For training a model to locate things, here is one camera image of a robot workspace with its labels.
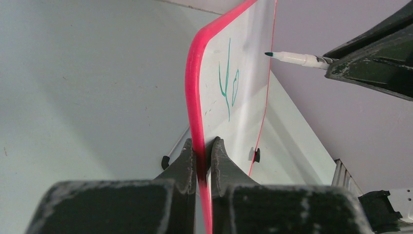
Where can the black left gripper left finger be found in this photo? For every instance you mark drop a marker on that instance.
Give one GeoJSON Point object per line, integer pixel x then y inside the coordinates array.
{"type": "Point", "coordinates": [163, 205]}

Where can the rear black board stand clip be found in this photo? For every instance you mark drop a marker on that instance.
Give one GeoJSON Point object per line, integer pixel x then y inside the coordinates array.
{"type": "Point", "coordinates": [165, 162]}

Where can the green whiteboard marker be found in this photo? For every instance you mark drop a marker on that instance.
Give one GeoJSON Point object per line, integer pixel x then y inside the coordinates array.
{"type": "Point", "coordinates": [305, 60]}

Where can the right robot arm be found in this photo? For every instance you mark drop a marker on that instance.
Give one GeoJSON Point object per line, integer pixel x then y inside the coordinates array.
{"type": "Point", "coordinates": [385, 210]}

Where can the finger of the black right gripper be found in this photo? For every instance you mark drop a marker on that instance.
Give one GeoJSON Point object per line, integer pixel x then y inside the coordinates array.
{"type": "Point", "coordinates": [385, 66]}
{"type": "Point", "coordinates": [390, 27]}

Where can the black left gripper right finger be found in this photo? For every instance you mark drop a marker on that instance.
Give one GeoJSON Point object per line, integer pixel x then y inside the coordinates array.
{"type": "Point", "coordinates": [240, 205]}

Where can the right black board stand clip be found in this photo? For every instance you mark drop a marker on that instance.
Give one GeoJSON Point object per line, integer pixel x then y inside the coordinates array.
{"type": "Point", "coordinates": [257, 156]}

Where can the black board stand clip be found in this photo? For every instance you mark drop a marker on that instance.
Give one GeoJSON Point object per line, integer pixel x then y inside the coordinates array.
{"type": "Point", "coordinates": [257, 156]}
{"type": "Point", "coordinates": [165, 162]}

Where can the pink-framed whiteboard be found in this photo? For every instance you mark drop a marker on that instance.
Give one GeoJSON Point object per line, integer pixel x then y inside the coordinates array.
{"type": "Point", "coordinates": [226, 87]}

